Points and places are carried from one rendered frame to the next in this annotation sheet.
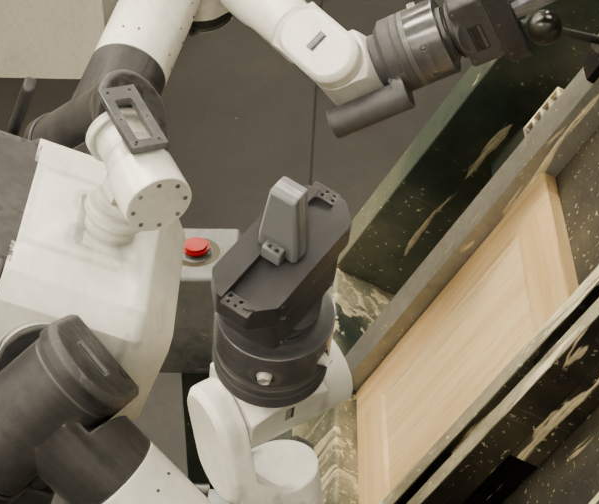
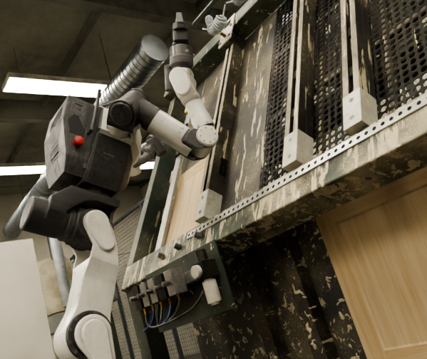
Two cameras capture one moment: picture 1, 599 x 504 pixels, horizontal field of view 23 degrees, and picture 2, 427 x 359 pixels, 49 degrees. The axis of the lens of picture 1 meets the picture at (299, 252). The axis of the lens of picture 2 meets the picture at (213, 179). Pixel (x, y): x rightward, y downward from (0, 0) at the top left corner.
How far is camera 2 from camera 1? 199 cm
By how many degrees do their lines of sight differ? 68
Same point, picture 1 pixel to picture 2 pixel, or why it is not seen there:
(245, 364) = (182, 47)
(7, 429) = (131, 95)
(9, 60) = not seen: outside the picture
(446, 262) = (170, 203)
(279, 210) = (179, 15)
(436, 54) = (150, 147)
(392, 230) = (143, 247)
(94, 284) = not seen: hidden behind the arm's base
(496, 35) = (158, 146)
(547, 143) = (179, 168)
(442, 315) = (177, 209)
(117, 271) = not seen: hidden behind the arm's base
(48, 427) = (139, 97)
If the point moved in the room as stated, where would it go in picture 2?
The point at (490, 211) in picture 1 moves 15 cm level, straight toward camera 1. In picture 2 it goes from (174, 186) to (187, 174)
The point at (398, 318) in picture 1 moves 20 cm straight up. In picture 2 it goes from (165, 222) to (155, 181)
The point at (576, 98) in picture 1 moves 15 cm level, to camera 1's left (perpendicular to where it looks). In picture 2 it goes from (179, 159) to (154, 159)
